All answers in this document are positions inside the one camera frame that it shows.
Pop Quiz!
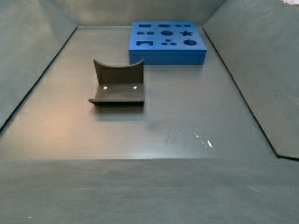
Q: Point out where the black curved holder bracket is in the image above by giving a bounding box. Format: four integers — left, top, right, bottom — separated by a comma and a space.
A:
88, 60, 145, 105

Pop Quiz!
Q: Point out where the blue shape sorter block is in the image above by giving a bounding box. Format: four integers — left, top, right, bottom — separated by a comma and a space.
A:
128, 21, 206, 65

